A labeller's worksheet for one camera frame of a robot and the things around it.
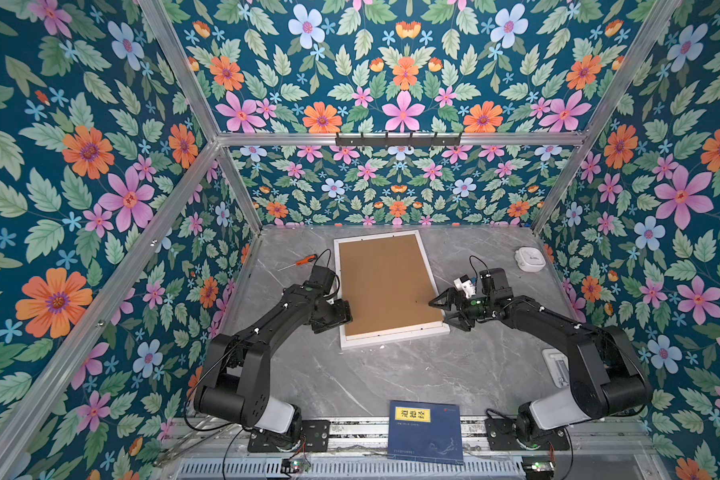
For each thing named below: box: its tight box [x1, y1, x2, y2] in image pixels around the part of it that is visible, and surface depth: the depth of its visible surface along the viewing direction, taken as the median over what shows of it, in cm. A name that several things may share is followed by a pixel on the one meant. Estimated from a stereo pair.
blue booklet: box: [387, 400, 465, 465], surface depth 75 cm
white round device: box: [514, 246, 546, 273], surface depth 107 cm
